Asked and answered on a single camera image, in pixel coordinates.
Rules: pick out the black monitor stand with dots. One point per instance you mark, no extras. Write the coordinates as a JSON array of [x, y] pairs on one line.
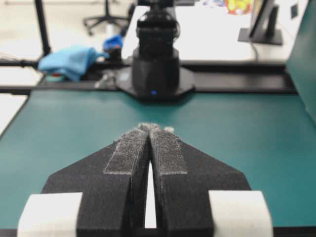
[[262, 27]]

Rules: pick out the white desk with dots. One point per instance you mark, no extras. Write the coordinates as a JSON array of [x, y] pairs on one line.
[[209, 35]]

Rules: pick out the colourful package on desk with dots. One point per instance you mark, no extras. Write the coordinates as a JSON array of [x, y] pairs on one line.
[[238, 7]]

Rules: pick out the black office chair base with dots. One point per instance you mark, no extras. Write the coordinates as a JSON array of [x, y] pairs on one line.
[[91, 22]]

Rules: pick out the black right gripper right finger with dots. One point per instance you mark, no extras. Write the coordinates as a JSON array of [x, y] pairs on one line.
[[200, 196]]

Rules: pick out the green tape roll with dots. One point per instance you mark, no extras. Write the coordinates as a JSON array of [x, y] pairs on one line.
[[55, 77]]

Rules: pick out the blue object behind cloth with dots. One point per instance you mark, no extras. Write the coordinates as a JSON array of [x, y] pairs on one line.
[[113, 42]]

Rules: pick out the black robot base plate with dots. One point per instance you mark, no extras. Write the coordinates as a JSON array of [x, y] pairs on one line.
[[155, 85]]

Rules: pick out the blue cloth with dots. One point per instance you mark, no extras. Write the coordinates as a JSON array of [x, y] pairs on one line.
[[72, 62]]

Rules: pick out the black metal frame pole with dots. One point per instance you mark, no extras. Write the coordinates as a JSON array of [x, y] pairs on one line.
[[46, 49]]

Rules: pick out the teal side panel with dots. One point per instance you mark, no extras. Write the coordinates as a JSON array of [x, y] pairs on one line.
[[302, 61]]

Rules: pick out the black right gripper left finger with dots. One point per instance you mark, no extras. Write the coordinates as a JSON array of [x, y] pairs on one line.
[[101, 195]]

